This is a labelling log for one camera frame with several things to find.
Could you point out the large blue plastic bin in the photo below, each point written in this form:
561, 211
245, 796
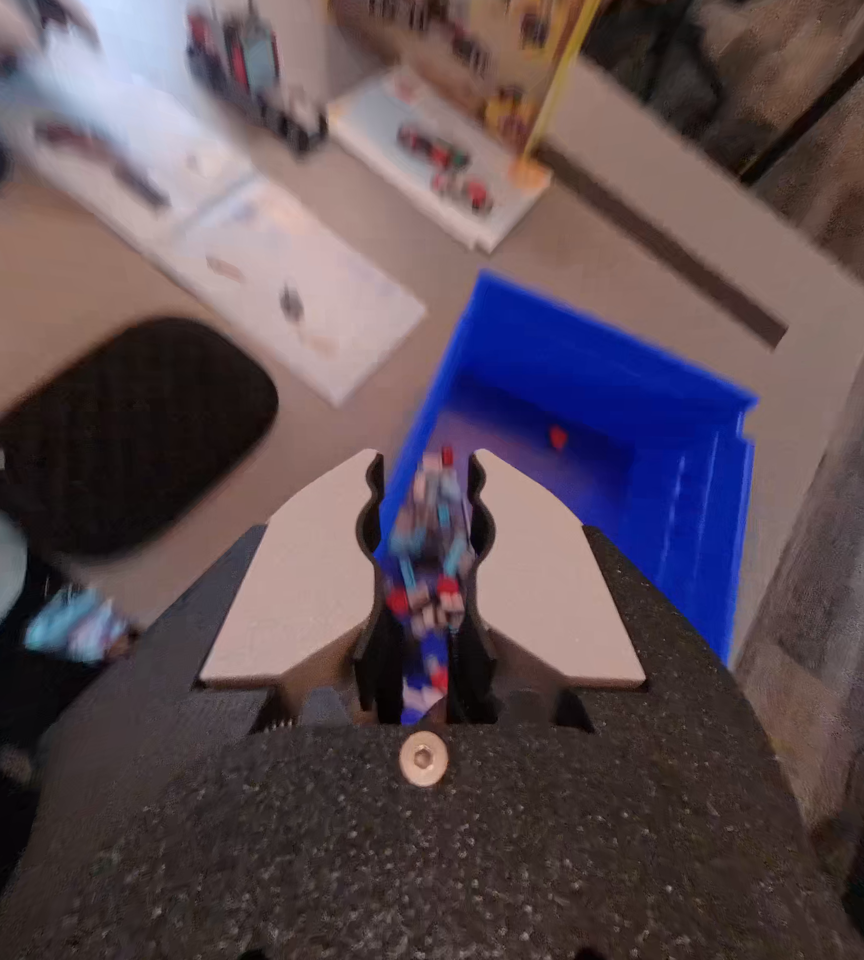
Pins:
597, 383

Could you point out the pile of loose lego pieces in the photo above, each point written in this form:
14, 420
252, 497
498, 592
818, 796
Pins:
432, 518

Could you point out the red black lego vehicle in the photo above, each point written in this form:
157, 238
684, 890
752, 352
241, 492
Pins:
252, 75

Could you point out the open lego instruction booklet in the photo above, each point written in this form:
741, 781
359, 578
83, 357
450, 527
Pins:
252, 255

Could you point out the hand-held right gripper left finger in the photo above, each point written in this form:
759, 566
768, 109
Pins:
290, 600

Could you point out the lego set box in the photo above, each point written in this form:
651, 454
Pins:
462, 53

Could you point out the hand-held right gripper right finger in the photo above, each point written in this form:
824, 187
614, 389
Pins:
559, 600

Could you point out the closed lego instruction booklet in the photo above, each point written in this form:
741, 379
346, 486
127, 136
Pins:
432, 165

